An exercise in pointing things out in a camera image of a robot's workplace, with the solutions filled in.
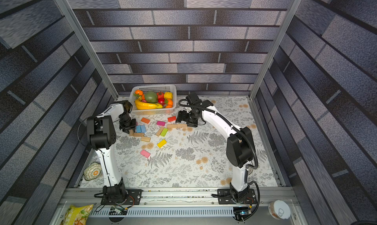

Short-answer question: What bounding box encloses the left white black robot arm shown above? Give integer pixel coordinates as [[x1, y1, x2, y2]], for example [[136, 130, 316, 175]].
[[86, 100, 136, 205]]

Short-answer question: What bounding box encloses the green snack bag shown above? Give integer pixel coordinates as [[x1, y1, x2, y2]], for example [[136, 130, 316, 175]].
[[60, 204, 93, 225]]

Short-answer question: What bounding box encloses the white lidded cup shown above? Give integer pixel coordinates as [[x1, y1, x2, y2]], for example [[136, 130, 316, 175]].
[[268, 200, 291, 220]]

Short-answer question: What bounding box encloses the patterned ceramic bowl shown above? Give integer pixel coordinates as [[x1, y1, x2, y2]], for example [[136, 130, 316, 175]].
[[83, 162, 102, 181]]

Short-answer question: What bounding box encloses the orange toy fruit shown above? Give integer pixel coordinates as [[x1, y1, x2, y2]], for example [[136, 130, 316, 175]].
[[134, 90, 143, 97]]

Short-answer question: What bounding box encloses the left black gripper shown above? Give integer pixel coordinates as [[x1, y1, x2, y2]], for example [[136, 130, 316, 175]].
[[119, 114, 137, 133]]

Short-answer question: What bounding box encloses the red block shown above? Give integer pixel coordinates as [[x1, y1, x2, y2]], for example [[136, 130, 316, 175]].
[[167, 116, 177, 122]]

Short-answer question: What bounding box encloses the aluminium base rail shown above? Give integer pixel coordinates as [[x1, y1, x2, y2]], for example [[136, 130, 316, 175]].
[[49, 187, 304, 225]]

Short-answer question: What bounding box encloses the wood block near blue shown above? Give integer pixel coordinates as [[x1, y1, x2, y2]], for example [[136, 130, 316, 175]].
[[129, 129, 144, 137]]

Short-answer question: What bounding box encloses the green block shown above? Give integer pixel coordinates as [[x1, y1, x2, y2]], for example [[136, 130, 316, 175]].
[[160, 128, 168, 137]]

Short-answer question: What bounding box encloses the white plastic basket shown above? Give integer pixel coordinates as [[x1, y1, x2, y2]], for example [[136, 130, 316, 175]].
[[129, 84, 177, 116]]

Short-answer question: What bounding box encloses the orange block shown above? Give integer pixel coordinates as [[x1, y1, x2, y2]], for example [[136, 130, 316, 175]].
[[140, 118, 150, 124]]

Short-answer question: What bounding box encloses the yellow toy pepper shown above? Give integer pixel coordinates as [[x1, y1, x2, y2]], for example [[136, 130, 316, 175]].
[[164, 92, 173, 99]]

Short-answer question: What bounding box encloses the yellow block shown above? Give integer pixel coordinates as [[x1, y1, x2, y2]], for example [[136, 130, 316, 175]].
[[157, 139, 167, 148]]

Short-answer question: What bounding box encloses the green toy mango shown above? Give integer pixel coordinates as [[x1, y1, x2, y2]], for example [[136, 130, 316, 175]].
[[144, 91, 158, 103]]

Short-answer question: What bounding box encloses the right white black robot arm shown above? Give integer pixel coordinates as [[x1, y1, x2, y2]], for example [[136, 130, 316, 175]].
[[177, 93, 259, 203]]

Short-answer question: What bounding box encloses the pink block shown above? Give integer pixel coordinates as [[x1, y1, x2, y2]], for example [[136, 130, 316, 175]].
[[140, 149, 151, 159]]

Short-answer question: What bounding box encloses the yellow toy banana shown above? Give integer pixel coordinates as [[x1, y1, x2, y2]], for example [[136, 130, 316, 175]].
[[135, 99, 163, 110]]

